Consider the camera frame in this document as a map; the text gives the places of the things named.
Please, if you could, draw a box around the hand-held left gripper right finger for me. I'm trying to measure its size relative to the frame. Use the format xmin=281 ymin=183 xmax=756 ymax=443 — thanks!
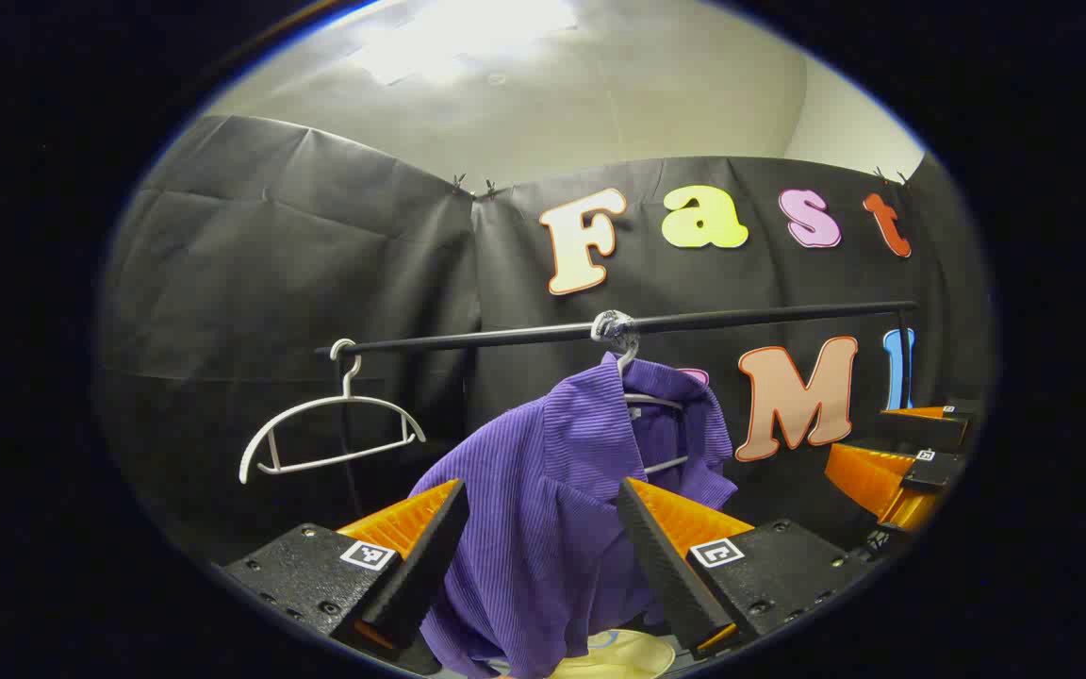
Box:
xmin=617 ymin=477 xmax=874 ymax=659

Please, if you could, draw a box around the black clothes rack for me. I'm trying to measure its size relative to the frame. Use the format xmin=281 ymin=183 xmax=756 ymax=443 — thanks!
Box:
xmin=315 ymin=300 xmax=919 ymax=411

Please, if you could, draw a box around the purple ribbed shirt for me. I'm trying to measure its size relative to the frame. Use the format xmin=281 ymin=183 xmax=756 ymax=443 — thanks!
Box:
xmin=408 ymin=354 xmax=739 ymax=679

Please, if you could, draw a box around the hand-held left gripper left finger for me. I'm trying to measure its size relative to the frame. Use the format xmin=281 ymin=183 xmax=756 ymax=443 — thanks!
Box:
xmin=222 ymin=478 xmax=470 ymax=675

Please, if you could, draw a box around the white hanger with shirt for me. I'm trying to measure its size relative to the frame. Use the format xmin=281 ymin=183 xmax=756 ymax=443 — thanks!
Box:
xmin=614 ymin=339 xmax=692 ymax=475

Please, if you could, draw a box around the black backdrop cloth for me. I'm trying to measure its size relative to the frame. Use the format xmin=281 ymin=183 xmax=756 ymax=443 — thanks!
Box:
xmin=95 ymin=113 xmax=996 ymax=604

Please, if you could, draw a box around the ceiling light panel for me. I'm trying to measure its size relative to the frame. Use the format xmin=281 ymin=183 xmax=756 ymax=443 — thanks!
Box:
xmin=345 ymin=0 xmax=582 ymax=86

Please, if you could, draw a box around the clear tape wad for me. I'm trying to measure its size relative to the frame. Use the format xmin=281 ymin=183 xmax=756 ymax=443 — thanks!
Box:
xmin=590 ymin=311 xmax=640 ymax=359

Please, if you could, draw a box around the empty white hanger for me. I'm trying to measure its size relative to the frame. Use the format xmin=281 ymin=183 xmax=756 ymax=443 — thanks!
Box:
xmin=239 ymin=338 xmax=427 ymax=485

